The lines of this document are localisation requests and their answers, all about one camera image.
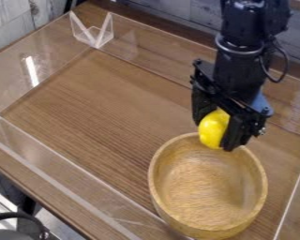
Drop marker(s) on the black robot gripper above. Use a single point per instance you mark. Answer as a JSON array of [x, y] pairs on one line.
[[232, 87]]

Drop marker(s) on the yellow lemon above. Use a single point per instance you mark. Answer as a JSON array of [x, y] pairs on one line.
[[213, 128]]

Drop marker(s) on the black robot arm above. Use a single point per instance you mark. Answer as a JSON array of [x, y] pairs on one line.
[[256, 21]]

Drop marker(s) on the brown wooden bowl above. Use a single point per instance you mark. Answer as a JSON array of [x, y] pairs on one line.
[[207, 192]]

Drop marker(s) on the clear acrylic tray enclosure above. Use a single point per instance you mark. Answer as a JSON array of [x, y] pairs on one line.
[[94, 94]]

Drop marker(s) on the black metal bracket with screw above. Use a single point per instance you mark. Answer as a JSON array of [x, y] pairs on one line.
[[32, 226]]

